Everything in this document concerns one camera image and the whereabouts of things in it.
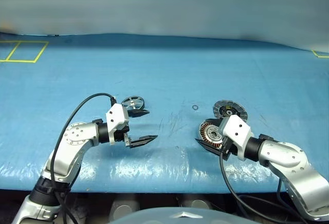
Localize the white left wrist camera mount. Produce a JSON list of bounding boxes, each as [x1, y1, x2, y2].
[[105, 103, 130, 145]]

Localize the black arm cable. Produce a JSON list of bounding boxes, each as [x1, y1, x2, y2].
[[218, 141, 309, 224], [50, 92, 118, 224]]

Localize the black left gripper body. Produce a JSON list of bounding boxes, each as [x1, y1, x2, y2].
[[114, 110, 133, 148]]

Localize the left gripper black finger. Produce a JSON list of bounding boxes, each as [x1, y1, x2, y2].
[[129, 135, 158, 149], [130, 109, 151, 119]]

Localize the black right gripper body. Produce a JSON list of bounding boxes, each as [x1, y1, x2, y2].
[[218, 136, 239, 161]]

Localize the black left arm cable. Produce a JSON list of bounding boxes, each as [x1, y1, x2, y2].
[[50, 92, 118, 224]]

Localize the spoked silver motor end ring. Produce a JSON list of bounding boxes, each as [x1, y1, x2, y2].
[[121, 96, 145, 110]]

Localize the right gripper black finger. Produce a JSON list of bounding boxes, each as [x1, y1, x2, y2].
[[195, 138, 223, 157], [204, 118, 224, 127]]

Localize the blue plastic table cover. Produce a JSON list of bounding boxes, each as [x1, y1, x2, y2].
[[0, 32, 329, 194]]

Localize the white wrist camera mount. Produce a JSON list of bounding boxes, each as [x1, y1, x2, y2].
[[105, 103, 130, 145], [220, 115, 254, 161]]

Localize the copper wound motor stator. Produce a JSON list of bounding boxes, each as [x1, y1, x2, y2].
[[198, 120, 225, 149]]

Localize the yellow tape double square outline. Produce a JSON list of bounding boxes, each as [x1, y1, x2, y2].
[[0, 40, 50, 64]]

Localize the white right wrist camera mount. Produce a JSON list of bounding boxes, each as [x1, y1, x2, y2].
[[220, 115, 254, 161]]

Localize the grey robot torso dome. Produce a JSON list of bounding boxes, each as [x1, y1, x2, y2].
[[107, 207, 224, 224]]

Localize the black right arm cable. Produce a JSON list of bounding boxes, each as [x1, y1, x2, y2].
[[218, 141, 309, 224]]

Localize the silver finned motor rotor disc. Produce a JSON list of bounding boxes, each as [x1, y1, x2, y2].
[[212, 100, 248, 121]]

